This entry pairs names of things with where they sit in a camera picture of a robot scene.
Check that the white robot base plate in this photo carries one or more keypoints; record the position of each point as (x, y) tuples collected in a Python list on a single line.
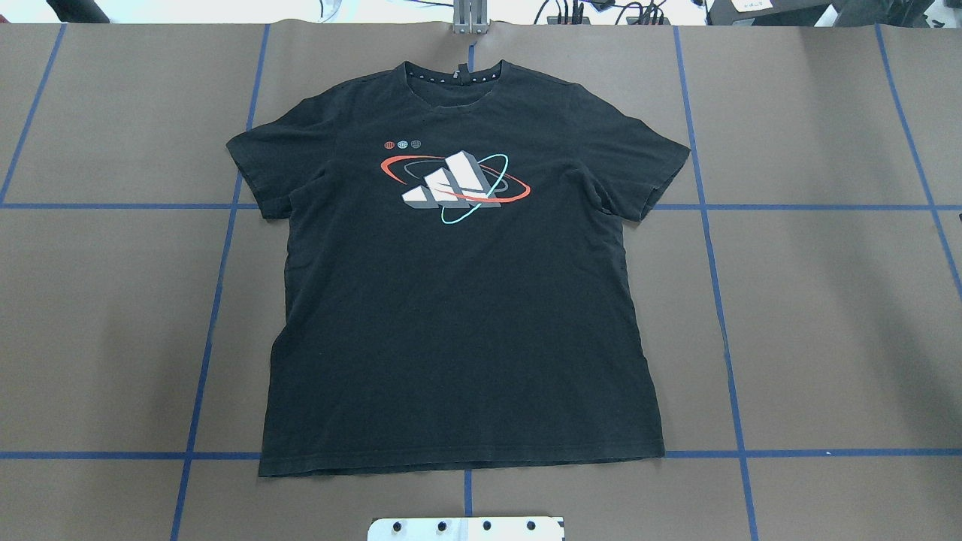
[(469, 528)]

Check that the grey aluminium frame post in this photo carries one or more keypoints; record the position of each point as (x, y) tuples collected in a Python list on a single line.
[(470, 17)]

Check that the black graphic t-shirt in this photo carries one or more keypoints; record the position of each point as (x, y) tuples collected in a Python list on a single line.
[(456, 283)]

